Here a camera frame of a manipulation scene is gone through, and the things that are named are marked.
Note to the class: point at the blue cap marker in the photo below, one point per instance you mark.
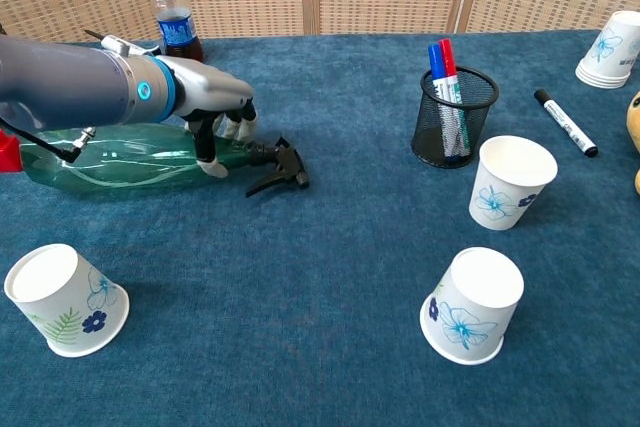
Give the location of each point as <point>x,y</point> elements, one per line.
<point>436,62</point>

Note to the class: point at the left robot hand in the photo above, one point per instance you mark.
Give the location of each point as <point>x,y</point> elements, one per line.
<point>210,84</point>

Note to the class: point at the red cap marker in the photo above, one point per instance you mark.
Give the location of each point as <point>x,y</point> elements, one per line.
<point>447,54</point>

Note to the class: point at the stacked floral paper cups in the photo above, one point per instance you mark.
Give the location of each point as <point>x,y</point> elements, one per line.
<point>610,47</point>

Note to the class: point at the yellow plush toy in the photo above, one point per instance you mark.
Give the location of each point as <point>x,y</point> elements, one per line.
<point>636,117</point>

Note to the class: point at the inverted floral paper cup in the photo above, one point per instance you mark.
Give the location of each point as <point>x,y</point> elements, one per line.
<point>475,307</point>

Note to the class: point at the cola bottle blue cap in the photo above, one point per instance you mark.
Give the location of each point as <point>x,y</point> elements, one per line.
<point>175,27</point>

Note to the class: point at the blue table cloth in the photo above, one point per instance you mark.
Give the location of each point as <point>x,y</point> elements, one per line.
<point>300,297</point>

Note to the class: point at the black cap marker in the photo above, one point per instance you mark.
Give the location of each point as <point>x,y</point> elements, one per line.
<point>565,122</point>

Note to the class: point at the black mesh pen holder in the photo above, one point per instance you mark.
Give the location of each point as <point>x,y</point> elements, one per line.
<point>430,137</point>

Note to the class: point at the white paper cup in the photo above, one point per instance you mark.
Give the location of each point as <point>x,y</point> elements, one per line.
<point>505,197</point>

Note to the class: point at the green spray bottle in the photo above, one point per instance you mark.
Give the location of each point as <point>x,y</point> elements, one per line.
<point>150,167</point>

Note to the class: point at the inverted paper cup with fern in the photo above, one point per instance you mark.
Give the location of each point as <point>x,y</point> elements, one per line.
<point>65,307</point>

